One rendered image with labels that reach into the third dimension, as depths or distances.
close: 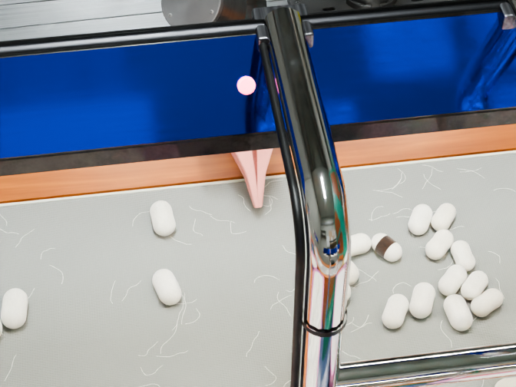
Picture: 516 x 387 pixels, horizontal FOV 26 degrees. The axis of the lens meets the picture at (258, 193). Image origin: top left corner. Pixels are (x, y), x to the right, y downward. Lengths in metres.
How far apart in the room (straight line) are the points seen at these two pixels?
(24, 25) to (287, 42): 0.78
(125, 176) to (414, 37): 0.46
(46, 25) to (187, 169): 0.37
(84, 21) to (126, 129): 0.71
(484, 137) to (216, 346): 0.35
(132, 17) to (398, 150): 0.43
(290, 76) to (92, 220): 0.47
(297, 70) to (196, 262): 0.42
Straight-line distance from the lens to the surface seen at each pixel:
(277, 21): 0.66
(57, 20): 1.39
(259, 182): 1.03
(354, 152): 1.10
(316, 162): 0.58
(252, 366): 0.96
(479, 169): 1.12
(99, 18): 1.39
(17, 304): 0.99
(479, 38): 0.70
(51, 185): 1.09
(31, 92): 0.68
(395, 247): 1.02
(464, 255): 1.02
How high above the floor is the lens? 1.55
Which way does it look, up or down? 49 degrees down
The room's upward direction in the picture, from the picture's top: straight up
